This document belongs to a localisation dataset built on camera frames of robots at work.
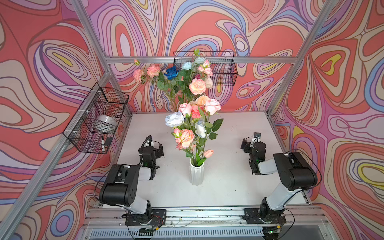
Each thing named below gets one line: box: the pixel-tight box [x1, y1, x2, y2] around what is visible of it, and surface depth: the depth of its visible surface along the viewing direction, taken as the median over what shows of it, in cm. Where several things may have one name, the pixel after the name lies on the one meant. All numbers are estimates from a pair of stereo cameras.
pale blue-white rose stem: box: [195, 120, 207, 165], surface depth 61 cm
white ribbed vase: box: [189, 160, 205, 186], surface depth 71 cm
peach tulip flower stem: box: [195, 149, 215, 167], surface depth 65 cm
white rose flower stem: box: [165, 111, 185, 128], surface depth 57 cm
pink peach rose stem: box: [189, 59, 214, 95], surface depth 69 cm
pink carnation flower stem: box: [133, 59, 165, 90], surface depth 79 cm
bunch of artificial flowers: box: [190, 95, 224, 166], surface depth 61 cm
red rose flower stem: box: [191, 105, 201, 120], surface depth 61 cm
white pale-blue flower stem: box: [182, 48, 205, 91], surface depth 73 cm
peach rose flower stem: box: [189, 95, 210, 107], surface depth 68 cm
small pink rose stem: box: [179, 103, 192, 118], surface depth 59 cm
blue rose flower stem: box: [164, 66, 179, 112], surface depth 73 cm
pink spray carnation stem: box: [170, 128, 197, 159], surface depth 54 cm
